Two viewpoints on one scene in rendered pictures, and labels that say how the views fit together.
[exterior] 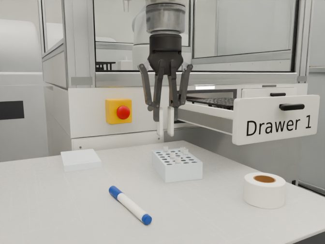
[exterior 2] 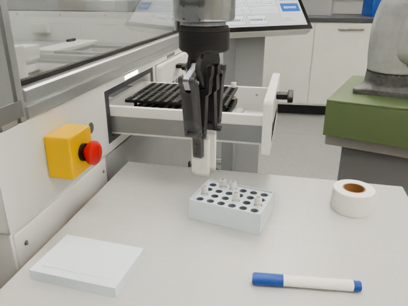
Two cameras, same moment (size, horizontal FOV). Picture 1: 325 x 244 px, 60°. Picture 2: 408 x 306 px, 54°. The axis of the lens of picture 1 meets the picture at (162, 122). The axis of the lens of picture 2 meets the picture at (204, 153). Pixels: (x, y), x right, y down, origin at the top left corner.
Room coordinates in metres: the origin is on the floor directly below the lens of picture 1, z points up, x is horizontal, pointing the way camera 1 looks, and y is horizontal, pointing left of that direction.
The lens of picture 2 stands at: (0.29, 0.46, 1.12)
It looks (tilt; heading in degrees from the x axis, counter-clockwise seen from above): 22 degrees down; 309
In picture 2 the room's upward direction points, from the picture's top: straight up
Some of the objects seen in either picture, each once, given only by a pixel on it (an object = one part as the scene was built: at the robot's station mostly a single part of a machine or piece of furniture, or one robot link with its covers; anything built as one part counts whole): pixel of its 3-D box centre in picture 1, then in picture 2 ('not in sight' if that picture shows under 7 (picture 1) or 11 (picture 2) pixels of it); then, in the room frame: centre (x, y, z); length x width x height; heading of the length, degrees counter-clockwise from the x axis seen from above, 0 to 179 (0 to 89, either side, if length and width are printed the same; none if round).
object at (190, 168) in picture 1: (175, 163); (232, 204); (0.63, -0.03, 0.78); 0.12 x 0.08 x 0.04; 15
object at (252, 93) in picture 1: (270, 101); (174, 76); (1.14, -0.44, 0.87); 0.29 x 0.02 x 0.11; 117
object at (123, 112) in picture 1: (122, 112); (90, 152); (0.81, 0.12, 0.88); 0.04 x 0.03 x 0.04; 117
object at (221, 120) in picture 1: (226, 112); (181, 107); (0.90, -0.21, 0.86); 0.40 x 0.26 x 0.06; 27
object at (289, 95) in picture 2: (288, 106); (285, 95); (0.69, -0.31, 0.91); 0.07 x 0.04 x 0.01; 117
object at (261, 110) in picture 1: (278, 117); (271, 108); (0.72, -0.30, 0.87); 0.29 x 0.02 x 0.11; 117
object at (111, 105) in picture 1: (119, 111); (71, 150); (0.84, 0.13, 0.88); 0.07 x 0.05 x 0.07; 117
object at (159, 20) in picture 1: (165, 22); (204, 3); (0.67, -0.01, 1.10); 0.09 x 0.09 x 0.06
